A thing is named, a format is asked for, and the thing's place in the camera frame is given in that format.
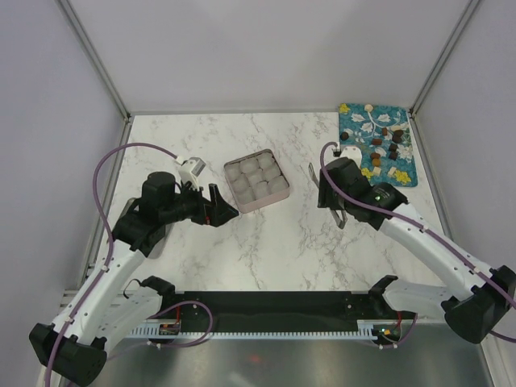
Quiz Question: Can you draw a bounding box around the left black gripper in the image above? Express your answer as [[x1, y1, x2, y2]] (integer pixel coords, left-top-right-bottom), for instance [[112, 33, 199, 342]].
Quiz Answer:
[[161, 179, 238, 227]]

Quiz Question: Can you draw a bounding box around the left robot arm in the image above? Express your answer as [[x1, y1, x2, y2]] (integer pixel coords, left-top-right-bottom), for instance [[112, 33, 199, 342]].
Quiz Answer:
[[29, 172, 239, 386]]

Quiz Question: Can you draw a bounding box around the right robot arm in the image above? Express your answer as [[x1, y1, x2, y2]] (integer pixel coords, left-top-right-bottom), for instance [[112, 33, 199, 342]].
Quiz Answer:
[[318, 157, 515, 343]]

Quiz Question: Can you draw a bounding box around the pink chocolate tin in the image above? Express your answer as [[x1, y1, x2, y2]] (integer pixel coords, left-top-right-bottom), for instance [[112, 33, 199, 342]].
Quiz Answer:
[[223, 148, 290, 214]]

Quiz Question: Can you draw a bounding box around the blue floral tray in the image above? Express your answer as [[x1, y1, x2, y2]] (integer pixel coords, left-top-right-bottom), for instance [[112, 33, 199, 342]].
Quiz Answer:
[[339, 103, 418, 188]]

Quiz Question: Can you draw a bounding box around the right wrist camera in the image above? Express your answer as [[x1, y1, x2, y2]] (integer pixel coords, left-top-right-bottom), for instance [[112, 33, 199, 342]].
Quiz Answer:
[[333, 145, 362, 167]]

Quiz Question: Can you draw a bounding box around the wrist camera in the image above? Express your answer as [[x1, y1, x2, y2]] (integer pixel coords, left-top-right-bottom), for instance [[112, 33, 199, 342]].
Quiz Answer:
[[333, 145, 362, 167], [178, 157, 206, 190]]

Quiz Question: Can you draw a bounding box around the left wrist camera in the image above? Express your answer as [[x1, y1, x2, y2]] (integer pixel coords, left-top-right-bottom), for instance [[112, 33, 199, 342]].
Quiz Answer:
[[178, 157, 206, 190]]

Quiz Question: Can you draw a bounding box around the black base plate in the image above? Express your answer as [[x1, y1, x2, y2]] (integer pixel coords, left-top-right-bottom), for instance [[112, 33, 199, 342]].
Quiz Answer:
[[172, 291, 389, 332]]

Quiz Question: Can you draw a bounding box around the white cable duct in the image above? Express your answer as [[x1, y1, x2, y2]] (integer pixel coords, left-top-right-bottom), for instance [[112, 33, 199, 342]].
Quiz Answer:
[[127, 322, 377, 341]]

